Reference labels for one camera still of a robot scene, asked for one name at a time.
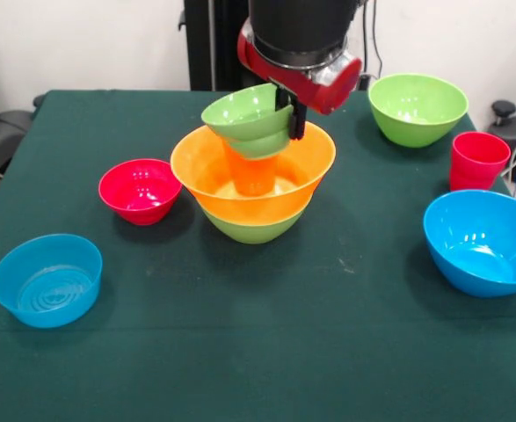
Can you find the small pink plastic bowl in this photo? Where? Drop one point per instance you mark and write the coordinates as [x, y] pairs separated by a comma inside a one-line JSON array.
[[139, 211]]

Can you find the large orange plastic bowl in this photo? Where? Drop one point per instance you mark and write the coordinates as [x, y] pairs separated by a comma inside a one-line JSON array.
[[196, 154]]

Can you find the large blue plastic bowl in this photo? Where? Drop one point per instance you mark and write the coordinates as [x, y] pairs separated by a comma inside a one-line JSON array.
[[460, 272]]

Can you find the large green plastic bowl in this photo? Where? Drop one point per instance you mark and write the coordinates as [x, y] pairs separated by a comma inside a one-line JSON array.
[[418, 129], [253, 233]]

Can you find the red plastic cup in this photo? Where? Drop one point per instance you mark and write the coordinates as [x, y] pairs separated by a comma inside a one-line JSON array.
[[477, 173]]

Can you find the black chair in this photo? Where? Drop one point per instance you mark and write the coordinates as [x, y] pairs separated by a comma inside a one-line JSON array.
[[2, 132]]

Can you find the small green plastic bowl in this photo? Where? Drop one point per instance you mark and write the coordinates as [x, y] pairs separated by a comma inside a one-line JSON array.
[[249, 127]]

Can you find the orange plastic cup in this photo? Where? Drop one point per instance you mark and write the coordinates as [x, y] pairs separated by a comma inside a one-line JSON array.
[[251, 176]]

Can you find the black plug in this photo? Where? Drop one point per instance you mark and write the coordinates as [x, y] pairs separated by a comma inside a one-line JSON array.
[[364, 82]]

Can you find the small blue plastic bowl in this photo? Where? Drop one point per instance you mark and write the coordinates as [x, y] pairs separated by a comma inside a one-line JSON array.
[[46, 312]]

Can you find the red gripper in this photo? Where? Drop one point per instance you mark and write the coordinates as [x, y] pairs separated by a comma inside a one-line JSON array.
[[323, 92]]

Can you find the black round knob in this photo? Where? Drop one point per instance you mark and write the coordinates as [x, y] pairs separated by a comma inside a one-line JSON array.
[[503, 107]]

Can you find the dark green table cloth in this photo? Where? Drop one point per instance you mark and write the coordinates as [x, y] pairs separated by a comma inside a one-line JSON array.
[[328, 351]]

